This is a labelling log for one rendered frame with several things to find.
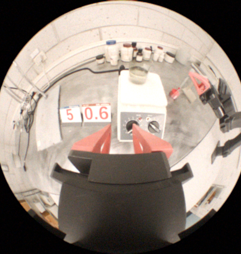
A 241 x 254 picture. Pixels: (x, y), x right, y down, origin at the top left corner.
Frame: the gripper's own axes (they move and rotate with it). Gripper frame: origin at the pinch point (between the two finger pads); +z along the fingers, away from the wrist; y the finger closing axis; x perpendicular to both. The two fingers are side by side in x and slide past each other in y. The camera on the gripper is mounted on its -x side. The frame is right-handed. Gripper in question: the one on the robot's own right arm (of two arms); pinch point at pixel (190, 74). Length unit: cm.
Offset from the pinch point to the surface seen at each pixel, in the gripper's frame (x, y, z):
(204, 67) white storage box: 5, -87, -24
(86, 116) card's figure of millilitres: 13.1, 28.9, 19.5
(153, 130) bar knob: 10.0, 21.0, 1.1
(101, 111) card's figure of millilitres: 12.2, 24.8, 15.9
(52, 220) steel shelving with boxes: 35, 251, 6
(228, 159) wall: 24, -44, -170
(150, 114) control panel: 8.3, 18.8, 4.2
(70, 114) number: 12.5, 32.1, 25.0
